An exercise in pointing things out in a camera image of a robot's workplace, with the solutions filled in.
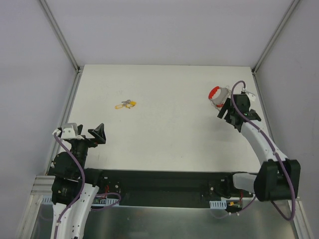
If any red handled key organizer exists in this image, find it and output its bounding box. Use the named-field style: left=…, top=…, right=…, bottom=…
left=208, top=86, right=231, bottom=110

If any key with yellow window tag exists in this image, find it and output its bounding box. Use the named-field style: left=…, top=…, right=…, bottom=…
left=115, top=103, right=127, bottom=110

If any key with solid yellow tag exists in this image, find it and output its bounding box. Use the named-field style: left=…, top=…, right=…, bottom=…
left=122, top=100, right=136, bottom=107

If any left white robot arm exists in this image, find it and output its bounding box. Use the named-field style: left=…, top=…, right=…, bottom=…
left=48, top=123, right=107, bottom=239

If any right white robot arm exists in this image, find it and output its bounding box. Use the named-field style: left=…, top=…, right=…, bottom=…
left=218, top=94, right=301, bottom=202

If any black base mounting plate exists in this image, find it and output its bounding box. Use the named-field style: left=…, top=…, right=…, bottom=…
left=84, top=168, right=252, bottom=208

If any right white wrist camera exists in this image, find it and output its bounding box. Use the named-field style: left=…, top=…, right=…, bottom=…
left=242, top=87, right=256, bottom=102

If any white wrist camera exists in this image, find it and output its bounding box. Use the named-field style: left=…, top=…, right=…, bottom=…
left=242, top=87, right=256, bottom=102
left=52, top=123, right=84, bottom=140

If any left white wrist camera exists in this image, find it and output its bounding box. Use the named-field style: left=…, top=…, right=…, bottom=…
left=52, top=123, right=84, bottom=140

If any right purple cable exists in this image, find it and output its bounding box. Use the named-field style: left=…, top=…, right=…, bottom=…
left=209, top=80, right=297, bottom=221

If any purple cable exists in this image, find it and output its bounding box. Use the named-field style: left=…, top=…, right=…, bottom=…
left=53, top=131, right=122, bottom=222
left=209, top=80, right=297, bottom=221

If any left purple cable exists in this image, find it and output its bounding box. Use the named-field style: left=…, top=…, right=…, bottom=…
left=53, top=131, right=122, bottom=222

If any right aluminium table rail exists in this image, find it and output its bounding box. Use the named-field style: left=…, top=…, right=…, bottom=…
left=252, top=71, right=277, bottom=150

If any aluminium table rail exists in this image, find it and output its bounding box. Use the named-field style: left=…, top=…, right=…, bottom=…
left=252, top=71, right=277, bottom=150
left=43, top=66, right=84, bottom=175

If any left aluminium table rail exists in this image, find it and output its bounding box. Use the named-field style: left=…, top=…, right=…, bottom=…
left=43, top=66, right=84, bottom=175

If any front aluminium extrusion rail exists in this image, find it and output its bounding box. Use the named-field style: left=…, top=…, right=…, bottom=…
left=31, top=175, right=55, bottom=195

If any left white cable duct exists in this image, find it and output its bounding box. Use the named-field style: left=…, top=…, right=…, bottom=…
left=41, top=196, right=119, bottom=207

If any white cable duct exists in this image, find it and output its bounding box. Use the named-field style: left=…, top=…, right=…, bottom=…
left=41, top=196, right=119, bottom=207
left=209, top=200, right=227, bottom=210

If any right white cable duct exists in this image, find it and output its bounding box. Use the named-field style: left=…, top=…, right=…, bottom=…
left=209, top=200, right=227, bottom=210

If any left aluminium frame post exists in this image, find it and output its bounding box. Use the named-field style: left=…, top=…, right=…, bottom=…
left=37, top=0, right=81, bottom=73

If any aluminium frame post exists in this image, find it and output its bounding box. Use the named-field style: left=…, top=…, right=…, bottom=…
left=37, top=0, right=81, bottom=73
left=252, top=0, right=302, bottom=76

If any right aluminium frame post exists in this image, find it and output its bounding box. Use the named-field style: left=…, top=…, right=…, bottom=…
left=252, top=0, right=302, bottom=76

